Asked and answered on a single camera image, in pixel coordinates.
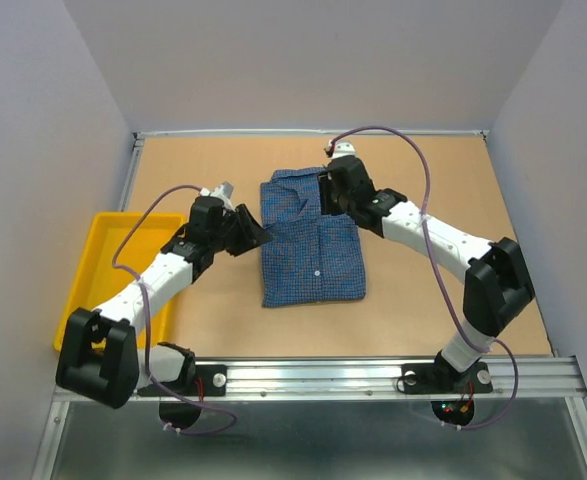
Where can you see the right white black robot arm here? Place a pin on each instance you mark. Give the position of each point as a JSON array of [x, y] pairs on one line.
[[497, 285]]

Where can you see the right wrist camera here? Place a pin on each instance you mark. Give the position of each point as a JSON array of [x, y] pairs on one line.
[[335, 150]]

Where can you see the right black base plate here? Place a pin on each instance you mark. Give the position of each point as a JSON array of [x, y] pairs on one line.
[[430, 379]]

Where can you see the yellow plastic tray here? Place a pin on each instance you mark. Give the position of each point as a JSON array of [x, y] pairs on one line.
[[96, 281]]

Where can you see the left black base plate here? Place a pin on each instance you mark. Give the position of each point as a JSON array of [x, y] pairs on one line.
[[206, 381]]

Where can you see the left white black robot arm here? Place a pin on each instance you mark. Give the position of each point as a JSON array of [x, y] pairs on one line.
[[99, 357]]

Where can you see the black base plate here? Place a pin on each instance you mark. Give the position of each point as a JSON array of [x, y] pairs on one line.
[[206, 381], [430, 379]]

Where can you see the blue checked long sleeve shirt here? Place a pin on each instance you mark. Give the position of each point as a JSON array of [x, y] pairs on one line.
[[312, 258]]

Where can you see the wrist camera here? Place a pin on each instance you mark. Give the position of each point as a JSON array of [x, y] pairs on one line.
[[335, 150], [223, 191]]

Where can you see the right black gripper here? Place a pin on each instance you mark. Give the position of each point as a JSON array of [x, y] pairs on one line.
[[326, 184]]

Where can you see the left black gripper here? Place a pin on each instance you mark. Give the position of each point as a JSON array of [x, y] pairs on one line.
[[251, 236]]

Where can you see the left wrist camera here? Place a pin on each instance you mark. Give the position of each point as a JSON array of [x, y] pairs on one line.
[[223, 191]]

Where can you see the aluminium mounting rail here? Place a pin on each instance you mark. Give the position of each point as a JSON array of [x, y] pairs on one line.
[[393, 378]]

